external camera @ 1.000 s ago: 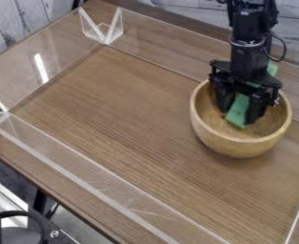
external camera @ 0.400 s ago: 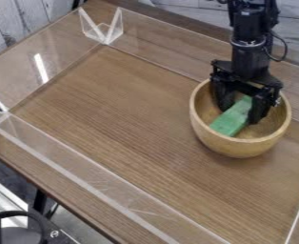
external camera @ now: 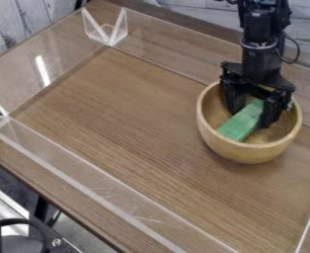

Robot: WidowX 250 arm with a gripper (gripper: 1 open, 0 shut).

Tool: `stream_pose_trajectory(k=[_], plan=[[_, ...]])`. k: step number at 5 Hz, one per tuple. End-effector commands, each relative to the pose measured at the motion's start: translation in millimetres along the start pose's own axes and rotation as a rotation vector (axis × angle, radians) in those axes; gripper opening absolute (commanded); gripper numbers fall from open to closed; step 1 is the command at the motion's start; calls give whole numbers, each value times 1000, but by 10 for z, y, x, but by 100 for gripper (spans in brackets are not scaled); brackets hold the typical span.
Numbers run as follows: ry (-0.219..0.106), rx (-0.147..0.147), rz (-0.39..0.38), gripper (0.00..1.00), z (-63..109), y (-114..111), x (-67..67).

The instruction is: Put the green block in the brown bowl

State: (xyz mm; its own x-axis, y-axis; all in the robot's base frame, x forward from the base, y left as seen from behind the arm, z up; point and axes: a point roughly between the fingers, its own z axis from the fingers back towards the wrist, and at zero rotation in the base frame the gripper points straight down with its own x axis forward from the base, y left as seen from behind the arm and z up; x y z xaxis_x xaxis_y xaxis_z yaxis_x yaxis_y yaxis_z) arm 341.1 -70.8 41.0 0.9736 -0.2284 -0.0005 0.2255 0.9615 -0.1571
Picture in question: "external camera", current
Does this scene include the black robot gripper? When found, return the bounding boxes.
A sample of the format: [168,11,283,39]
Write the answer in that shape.
[220,41,295,128]

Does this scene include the green rectangular block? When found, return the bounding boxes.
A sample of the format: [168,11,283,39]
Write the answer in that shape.
[218,99,263,142]

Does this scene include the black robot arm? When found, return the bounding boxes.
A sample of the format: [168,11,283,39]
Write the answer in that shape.
[220,0,298,128]

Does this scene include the brown wooden bowl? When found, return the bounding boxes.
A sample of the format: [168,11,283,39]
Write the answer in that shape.
[196,82,303,164]

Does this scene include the clear acrylic tray walls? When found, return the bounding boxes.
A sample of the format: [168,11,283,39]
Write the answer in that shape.
[0,0,310,253]

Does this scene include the black table leg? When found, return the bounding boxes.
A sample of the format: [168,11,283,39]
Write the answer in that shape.
[35,197,51,221]

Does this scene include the black office chair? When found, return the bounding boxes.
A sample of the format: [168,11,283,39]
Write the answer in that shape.
[0,218,81,253]

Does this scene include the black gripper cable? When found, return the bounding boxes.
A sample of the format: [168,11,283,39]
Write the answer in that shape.
[274,33,302,65]

